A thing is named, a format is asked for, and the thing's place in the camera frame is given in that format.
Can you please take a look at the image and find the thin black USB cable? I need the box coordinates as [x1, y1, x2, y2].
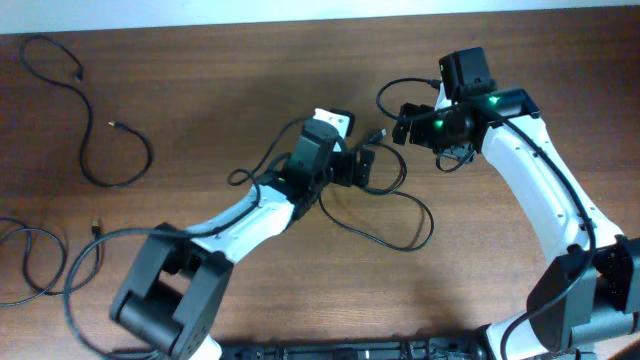
[0, 216, 103, 308]

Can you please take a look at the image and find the black cable with large plug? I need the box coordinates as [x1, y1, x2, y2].
[317, 128, 435, 253]

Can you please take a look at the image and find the thick black HDMI cable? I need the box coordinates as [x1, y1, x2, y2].
[19, 33, 153, 190]

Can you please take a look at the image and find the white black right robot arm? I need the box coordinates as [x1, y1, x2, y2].
[392, 47, 639, 359]

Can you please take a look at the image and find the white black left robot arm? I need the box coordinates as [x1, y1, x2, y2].
[110, 110, 355, 359]

